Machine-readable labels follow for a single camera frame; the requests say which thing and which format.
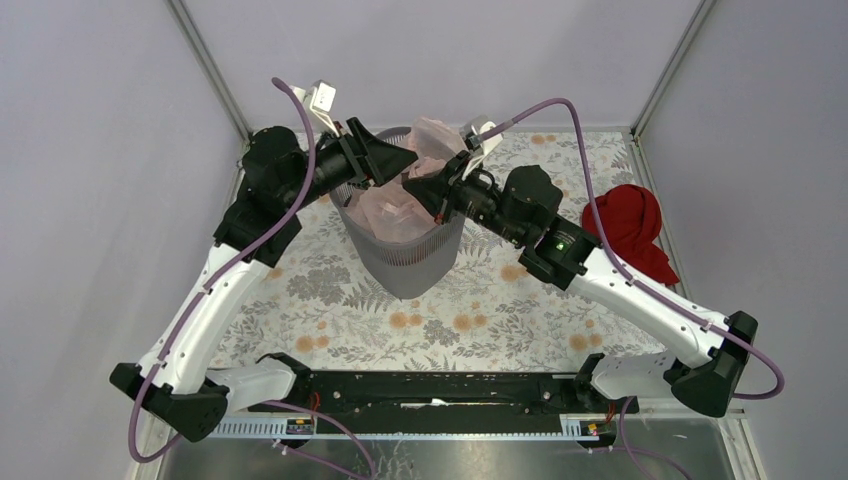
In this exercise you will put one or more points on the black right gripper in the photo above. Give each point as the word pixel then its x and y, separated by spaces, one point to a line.
pixel 440 192

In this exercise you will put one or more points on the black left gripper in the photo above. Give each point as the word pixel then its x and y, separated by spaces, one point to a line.
pixel 384 161

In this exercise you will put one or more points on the pink plastic trash bag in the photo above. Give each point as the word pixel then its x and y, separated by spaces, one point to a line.
pixel 391 214

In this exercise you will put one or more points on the grey mesh trash bin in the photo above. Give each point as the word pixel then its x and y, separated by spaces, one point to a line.
pixel 406 270

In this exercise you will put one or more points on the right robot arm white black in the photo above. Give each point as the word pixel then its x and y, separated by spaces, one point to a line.
pixel 704 355

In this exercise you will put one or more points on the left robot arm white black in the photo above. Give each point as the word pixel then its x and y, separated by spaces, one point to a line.
pixel 174 381

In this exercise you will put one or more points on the floral patterned table mat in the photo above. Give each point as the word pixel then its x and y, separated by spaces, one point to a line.
pixel 321 306

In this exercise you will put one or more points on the red cloth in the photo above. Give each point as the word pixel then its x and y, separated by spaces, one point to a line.
pixel 632 221

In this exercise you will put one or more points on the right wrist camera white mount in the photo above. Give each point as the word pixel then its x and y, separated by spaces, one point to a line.
pixel 481 137

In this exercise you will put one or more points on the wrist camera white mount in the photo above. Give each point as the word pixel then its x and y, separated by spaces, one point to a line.
pixel 317 101
pixel 481 137

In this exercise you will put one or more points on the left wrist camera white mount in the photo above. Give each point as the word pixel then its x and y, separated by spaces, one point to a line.
pixel 317 101

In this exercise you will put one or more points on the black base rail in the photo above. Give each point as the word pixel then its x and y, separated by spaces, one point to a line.
pixel 410 402

